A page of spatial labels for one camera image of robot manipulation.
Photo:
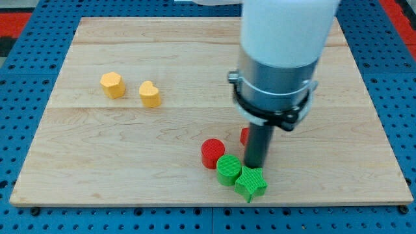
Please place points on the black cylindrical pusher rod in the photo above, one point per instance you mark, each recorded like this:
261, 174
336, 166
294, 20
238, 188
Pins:
257, 146

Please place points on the green star block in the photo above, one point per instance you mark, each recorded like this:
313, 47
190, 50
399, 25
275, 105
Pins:
250, 183

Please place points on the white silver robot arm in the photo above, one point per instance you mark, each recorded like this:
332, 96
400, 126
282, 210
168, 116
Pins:
281, 42

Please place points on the red block behind rod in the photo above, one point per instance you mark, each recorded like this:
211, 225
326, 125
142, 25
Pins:
244, 135

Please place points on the green cylinder block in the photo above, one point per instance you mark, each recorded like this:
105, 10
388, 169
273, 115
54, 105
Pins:
228, 169

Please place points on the red cylinder block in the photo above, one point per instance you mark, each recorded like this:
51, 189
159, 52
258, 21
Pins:
211, 150

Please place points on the yellow heart block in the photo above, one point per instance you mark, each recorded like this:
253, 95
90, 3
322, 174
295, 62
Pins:
149, 95

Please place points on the light wooden board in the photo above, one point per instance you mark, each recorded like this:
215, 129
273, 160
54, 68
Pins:
93, 151

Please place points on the yellow hexagon block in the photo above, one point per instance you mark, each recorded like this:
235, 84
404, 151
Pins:
113, 85

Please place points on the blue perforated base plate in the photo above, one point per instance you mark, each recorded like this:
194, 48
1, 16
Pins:
33, 64

